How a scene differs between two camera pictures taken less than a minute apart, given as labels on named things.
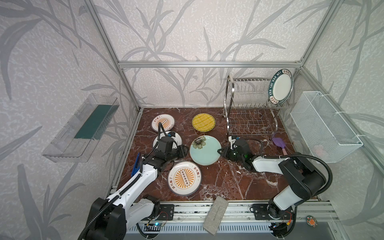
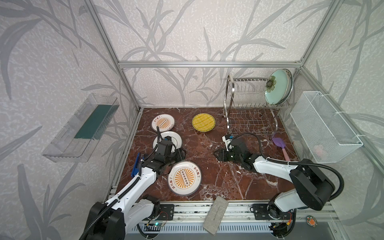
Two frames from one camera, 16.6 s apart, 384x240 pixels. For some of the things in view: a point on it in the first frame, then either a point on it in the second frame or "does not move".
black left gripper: (166, 141) does not move
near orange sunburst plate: (184, 178) does not move
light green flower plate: (203, 150) -> (276, 86)
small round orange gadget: (311, 221) does not move
